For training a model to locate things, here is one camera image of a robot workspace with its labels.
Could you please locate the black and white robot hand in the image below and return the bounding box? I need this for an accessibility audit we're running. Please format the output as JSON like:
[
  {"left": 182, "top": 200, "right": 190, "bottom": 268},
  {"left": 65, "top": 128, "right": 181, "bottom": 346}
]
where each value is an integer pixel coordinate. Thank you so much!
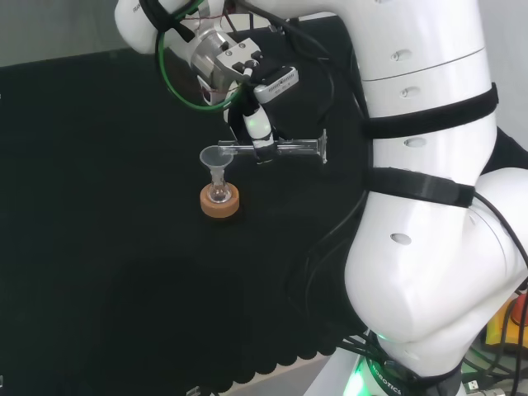
[{"left": 224, "top": 82, "right": 290, "bottom": 167}]

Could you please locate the clear graduated cylinder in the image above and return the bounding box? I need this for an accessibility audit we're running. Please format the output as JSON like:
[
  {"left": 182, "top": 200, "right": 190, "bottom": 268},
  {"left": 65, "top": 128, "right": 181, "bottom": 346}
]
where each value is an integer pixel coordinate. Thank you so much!
[{"left": 217, "top": 128, "right": 330, "bottom": 166}]

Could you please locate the small round-bottom glass flask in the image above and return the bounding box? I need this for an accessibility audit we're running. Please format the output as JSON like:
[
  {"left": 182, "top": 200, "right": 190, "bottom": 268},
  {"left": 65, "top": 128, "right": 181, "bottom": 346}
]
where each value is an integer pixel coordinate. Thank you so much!
[{"left": 207, "top": 172, "right": 231, "bottom": 205}]

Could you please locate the clear plastic funnel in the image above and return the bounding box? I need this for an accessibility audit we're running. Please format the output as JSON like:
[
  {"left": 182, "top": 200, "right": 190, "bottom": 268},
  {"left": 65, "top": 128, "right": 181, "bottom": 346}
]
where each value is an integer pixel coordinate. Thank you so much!
[{"left": 199, "top": 145, "right": 237, "bottom": 187}]

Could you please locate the black scalloped bench cloth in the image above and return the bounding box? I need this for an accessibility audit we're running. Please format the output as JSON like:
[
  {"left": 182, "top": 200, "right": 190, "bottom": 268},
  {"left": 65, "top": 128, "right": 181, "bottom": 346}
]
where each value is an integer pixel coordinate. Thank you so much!
[{"left": 0, "top": 16, "right": 376, "bottom": 396}]

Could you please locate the yellow emergency stop button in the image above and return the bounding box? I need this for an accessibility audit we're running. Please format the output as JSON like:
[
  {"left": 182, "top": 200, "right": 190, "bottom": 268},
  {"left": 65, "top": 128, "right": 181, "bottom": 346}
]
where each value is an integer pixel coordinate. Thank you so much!
[{"left": 483, "top": 279, "right": 528, "bottom": 352}]

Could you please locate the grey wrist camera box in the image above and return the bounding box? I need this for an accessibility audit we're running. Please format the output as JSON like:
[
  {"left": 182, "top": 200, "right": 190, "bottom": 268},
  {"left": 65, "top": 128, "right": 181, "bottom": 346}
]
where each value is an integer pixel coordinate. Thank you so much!
[{"left": 252, "top": 65, "right": 299, "bottom": 105}]

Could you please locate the cork ring stand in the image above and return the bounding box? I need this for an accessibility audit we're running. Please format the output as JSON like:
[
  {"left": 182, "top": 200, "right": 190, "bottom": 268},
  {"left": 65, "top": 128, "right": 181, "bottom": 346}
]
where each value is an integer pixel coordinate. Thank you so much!
[{"left": 199, "top": 183, "right": 242, "bottom": 219}]

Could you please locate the green cable loop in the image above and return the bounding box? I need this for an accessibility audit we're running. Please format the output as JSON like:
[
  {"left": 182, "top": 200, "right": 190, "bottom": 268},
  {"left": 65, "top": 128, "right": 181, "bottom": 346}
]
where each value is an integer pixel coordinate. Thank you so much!
[{"left": 154, "top": 0, "right": 250, "bottom": 116}]

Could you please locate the black cable bundle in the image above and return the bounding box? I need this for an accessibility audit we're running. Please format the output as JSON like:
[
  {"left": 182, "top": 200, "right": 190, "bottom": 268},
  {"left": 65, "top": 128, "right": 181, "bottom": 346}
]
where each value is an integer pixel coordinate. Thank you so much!
[{"left": 263, "top": 7, "right": 384, "bottom": 372}]

